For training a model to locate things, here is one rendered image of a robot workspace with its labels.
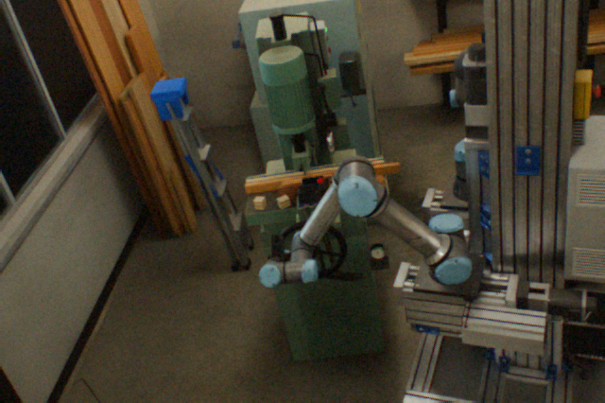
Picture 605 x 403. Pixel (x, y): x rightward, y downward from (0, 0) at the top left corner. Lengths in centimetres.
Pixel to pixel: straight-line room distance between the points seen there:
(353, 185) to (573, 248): 83
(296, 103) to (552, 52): 99
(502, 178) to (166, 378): 197
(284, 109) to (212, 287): 158
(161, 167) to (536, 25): 265
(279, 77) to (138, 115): 160
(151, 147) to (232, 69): 138
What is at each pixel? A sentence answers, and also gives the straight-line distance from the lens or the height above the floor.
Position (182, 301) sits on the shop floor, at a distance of 390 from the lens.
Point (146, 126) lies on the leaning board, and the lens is 403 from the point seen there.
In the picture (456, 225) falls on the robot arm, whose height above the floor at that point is 105.
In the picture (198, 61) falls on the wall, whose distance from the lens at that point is 529.
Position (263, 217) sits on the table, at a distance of 280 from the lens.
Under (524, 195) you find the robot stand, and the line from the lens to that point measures 240.
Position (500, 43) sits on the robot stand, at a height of 163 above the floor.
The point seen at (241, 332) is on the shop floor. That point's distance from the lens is 360.
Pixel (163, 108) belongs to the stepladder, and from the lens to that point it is 347.
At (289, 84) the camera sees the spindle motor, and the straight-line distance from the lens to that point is 258.
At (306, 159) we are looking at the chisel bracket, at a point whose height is 105.
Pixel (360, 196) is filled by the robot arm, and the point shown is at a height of 132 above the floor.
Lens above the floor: 248
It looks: 32 degrees down
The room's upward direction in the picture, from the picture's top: 12 degrees counter-clockwise
